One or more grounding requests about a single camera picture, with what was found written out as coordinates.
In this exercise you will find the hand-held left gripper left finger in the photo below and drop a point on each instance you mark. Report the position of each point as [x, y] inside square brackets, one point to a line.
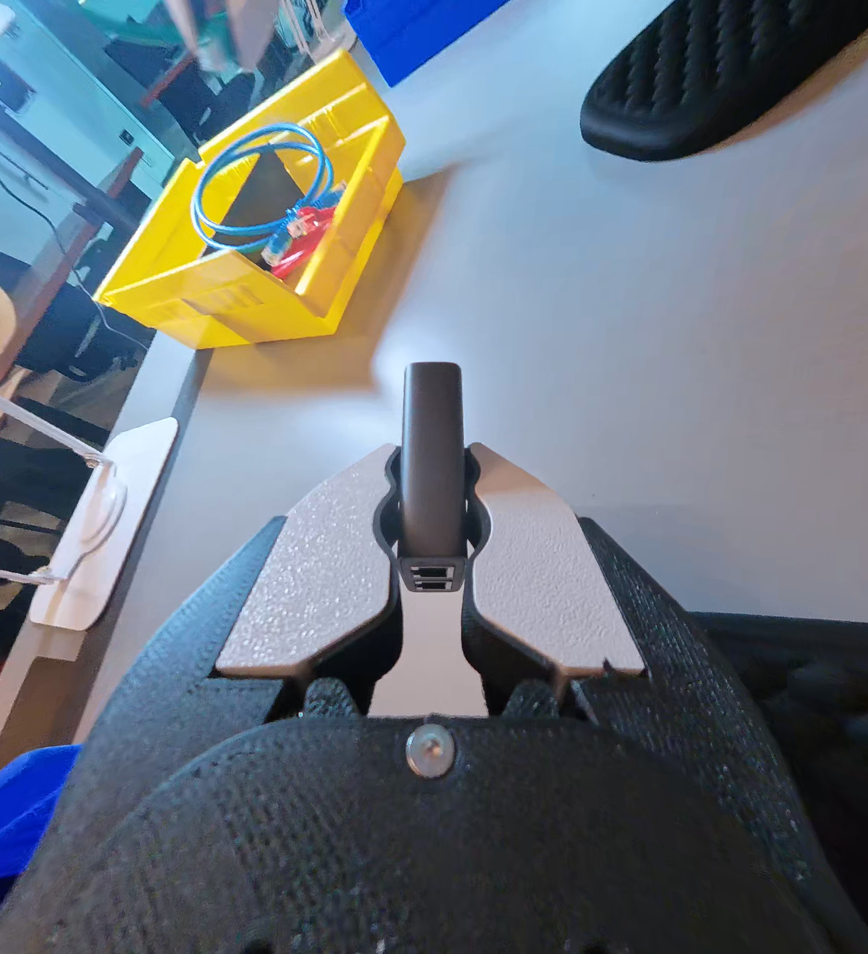
[314, 574]

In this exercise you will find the black ethernet coupler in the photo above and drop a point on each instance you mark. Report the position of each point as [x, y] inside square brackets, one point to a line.
[432, 447]

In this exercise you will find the white cabinet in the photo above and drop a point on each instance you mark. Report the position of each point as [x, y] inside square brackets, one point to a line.
[68, 119]

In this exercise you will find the blue plastic bin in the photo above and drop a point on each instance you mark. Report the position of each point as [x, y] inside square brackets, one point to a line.
[1, 835]
[419, 33]

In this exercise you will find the yellow plastic bin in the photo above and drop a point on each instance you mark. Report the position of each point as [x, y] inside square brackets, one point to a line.
[180, 298]

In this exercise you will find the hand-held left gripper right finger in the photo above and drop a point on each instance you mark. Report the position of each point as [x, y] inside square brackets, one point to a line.
[553, 589]

